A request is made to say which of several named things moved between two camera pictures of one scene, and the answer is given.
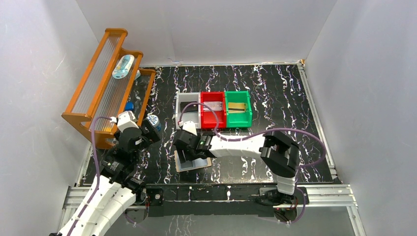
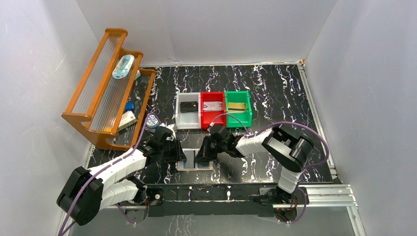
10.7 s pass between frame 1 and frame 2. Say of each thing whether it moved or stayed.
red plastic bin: stayed
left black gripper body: moved
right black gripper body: moved
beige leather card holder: stayed
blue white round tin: stayed
